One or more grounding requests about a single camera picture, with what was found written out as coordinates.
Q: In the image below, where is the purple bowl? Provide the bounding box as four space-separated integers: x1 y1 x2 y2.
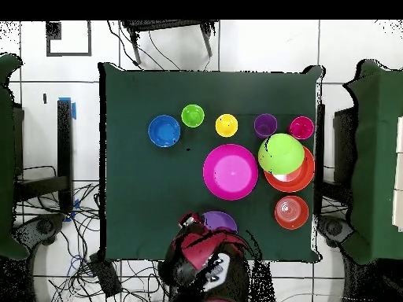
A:
201 210 239 234

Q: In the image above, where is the large pink bowl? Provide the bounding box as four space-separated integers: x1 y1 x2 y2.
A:
202 143 259 201

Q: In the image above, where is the green bowl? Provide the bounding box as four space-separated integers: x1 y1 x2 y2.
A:
257 133 305 176

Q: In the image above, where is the large orange bowl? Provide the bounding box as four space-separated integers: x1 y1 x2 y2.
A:
264 145 316 193

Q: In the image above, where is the blue bowl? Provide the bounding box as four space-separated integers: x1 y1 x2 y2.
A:
148 115 182 148

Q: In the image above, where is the black power box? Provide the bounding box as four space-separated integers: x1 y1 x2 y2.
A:
88 252 123 298

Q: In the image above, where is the yellow cup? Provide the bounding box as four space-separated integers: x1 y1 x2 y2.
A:
215 113 239 138

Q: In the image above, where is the green cup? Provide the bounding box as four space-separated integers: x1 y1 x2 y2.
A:
181 104 205 128

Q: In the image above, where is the small orange bowl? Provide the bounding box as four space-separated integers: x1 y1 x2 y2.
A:
274 195 310 230

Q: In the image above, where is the purple cup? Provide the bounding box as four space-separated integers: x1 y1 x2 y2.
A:
253 113 279 140

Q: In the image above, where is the dark green tablecloth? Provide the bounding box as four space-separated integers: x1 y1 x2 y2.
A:
98 61 325 263

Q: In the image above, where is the pink cup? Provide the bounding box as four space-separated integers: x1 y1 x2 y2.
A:
288 116 315 141

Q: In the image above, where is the blue tape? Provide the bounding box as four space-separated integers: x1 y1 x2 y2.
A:
57 96 77 120

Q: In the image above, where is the green cloth side table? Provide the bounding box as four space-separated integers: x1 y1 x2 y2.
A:
0 53 31 261
342 58 403 266

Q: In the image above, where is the black stool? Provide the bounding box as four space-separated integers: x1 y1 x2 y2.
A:
120 20 219 66

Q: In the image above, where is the tangle of cables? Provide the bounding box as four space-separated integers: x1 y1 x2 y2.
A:
13 164 171 302

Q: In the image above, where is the black metal frame beam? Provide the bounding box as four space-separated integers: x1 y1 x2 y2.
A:
13 98 74 212

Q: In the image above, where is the black metal post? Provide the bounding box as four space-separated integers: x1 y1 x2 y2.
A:
314 103 326 215

